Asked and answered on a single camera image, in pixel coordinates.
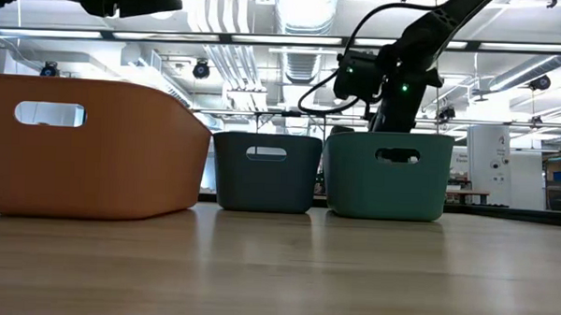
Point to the black overhead light bar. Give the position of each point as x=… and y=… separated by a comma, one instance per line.
x=225, y=38

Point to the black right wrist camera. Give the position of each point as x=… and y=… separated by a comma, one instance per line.
x=358, y=78

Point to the orange plastic bin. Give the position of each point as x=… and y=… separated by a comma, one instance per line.
x=121, y=166

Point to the silver ribbed air duct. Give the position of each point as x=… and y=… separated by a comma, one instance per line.
x=302, y=67

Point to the black ceiling spotlight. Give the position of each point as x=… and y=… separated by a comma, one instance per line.
x=446, y=113
x=200, y=70
x=49, y=68
x=540, y=83

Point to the black metal rack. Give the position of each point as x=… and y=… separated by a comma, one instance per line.
x=291, y=114

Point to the white column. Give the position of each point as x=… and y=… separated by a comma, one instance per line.
x=487, y=183

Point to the grey round air duct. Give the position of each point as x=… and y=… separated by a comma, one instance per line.
x=517, y=77

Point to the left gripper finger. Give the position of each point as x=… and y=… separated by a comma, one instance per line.
x=145, y=1

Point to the dark teal plastic bin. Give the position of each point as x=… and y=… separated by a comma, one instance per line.
x=265, y=185

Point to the black metal table frame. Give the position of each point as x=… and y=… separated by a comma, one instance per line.
x=517, y=215

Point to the wooden background table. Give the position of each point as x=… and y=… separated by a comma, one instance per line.
x=468, y=193

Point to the green plastic bin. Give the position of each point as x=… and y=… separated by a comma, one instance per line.
x=387, y=189

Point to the white ceiling pipes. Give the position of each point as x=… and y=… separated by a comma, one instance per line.
x=237, y=67

